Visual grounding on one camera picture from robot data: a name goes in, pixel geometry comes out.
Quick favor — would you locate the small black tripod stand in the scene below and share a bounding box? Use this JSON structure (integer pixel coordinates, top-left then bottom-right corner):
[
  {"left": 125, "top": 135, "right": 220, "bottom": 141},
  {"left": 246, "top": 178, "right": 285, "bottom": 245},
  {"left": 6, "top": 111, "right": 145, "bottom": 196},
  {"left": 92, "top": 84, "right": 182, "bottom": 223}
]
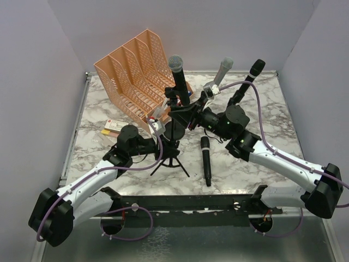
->
[{"left": 147, "top": 98, "right": 190, "bottom": 177}]

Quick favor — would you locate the black microphone white band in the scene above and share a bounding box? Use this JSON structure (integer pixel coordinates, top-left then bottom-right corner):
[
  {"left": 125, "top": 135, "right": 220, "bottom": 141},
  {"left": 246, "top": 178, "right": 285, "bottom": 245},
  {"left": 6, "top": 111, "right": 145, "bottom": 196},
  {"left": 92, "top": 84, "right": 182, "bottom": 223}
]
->
[{"left": 200, "top": 136, "right": 212, "bottom": 187}]

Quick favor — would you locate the black microphone stand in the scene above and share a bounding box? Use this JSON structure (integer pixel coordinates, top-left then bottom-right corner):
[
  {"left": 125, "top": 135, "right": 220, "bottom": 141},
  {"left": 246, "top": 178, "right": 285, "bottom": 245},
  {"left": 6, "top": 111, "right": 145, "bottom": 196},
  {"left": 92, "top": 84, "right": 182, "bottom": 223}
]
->
[{"left": 164, "top": 87, "right": 185, "bottom": 141}]

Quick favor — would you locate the black microphone silver grille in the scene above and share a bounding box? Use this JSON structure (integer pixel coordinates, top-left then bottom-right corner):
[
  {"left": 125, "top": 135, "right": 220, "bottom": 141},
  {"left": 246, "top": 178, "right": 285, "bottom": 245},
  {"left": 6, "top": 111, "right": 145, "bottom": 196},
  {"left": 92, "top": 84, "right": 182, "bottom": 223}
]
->
[{"left": 168, "top": 55, "right": 190, "bottom": 106}]

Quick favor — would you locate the black microphone grey band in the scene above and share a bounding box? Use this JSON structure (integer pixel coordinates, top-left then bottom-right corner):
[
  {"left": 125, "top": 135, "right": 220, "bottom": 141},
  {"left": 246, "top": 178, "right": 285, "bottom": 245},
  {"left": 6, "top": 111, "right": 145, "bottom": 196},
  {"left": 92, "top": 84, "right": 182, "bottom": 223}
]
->
[{"left": 228, "top": 59, "right": 266, "bottom": 106}]

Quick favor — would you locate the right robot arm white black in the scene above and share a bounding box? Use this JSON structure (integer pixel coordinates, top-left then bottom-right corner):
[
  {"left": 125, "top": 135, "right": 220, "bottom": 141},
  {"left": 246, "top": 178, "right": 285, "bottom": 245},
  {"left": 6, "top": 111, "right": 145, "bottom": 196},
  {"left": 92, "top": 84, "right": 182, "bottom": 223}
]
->
[{"left": 169, "top": 103, "right": 343, "bottom": 219}]

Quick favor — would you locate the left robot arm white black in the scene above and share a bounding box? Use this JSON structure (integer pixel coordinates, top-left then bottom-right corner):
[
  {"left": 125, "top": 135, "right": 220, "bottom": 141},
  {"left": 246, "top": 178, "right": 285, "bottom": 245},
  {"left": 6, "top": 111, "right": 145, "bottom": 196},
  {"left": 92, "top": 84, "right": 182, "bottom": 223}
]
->
[{"left": 28, "top": 123, "right": 169, "bottom": 246}]

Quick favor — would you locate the white remote red button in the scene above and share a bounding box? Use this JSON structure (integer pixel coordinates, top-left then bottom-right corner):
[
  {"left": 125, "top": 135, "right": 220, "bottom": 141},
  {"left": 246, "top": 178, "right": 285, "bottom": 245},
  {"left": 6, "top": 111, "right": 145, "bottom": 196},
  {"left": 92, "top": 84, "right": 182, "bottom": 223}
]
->
[{"left": 104, "top": 119, "right": 128, "bottom": 133}]

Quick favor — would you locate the peach plastic file organizer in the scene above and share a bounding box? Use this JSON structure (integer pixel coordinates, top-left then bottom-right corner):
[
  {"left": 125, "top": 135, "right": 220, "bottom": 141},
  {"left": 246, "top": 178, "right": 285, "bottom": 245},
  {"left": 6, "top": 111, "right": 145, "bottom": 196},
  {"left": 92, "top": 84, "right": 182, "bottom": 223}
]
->
[{"left": 94, "top": 29, "right": 195, "bottom": 129}]

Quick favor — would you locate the yellow capped pen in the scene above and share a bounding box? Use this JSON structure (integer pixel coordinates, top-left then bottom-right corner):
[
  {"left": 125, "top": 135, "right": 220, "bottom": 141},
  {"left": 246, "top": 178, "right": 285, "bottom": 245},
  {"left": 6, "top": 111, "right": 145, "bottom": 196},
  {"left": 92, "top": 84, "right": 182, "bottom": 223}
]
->
[{"left": 101, "top": 129, "right": 119, "bottom": 138}]

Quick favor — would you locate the black mounting base bar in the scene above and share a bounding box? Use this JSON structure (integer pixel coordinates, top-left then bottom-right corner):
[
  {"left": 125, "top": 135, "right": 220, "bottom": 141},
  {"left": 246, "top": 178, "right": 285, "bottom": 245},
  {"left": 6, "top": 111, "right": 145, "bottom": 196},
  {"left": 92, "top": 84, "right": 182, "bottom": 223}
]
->
[{"left": 101, "top": 186, "right": 282, "bottom": 228}]

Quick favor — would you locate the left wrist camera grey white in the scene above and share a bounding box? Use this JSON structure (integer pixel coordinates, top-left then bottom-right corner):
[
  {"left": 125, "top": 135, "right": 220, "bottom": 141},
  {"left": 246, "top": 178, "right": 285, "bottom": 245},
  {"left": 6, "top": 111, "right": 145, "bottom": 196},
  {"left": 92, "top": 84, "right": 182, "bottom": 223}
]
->
[{"left": 146, "top": 117, "right": 166, "bottom": 138}]

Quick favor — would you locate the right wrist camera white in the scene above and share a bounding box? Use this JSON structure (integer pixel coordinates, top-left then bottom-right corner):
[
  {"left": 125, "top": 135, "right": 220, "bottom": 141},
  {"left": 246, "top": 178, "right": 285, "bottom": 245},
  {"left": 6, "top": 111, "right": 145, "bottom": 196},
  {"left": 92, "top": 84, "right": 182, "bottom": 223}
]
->
[{"left": 203, "top": 81, "right": 220, "bottom": 107}]

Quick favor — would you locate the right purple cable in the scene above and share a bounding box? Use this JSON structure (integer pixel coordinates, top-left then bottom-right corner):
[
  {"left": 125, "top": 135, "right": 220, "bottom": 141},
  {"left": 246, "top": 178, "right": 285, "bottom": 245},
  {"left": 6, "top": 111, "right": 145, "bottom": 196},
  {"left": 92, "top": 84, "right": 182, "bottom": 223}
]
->
[{"left": 219, "top": 80, "right": 349, "bottom": 237}]

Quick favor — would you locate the aluminium frame rail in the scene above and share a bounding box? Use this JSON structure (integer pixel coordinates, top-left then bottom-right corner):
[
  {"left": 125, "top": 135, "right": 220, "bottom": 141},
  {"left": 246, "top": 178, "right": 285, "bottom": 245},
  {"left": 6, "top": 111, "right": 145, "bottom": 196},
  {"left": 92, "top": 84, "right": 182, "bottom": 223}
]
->
[{"left": 31, "top": 72, "right": 94, "bottom": 261}]

